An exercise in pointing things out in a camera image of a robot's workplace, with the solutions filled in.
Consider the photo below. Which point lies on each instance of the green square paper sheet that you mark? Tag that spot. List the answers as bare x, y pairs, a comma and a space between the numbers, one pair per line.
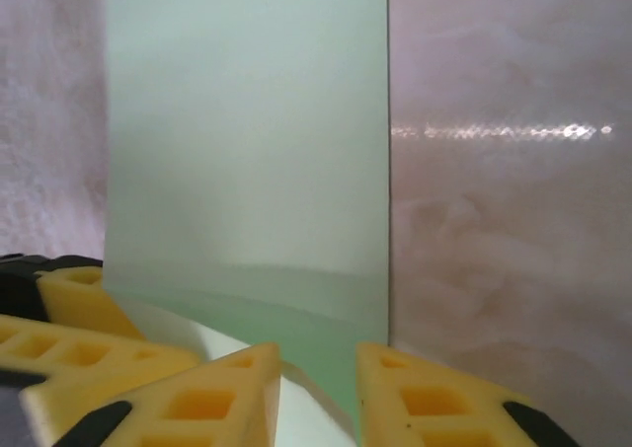
247, 121

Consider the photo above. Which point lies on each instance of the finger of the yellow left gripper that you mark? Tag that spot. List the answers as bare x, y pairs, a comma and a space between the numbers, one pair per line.
49, 343
84, 299

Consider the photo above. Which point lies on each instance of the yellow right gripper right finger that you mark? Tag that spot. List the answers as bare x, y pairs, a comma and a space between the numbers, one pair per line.
395, 417

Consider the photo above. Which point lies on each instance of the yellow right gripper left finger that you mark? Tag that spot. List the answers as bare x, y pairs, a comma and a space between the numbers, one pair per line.
237, 388

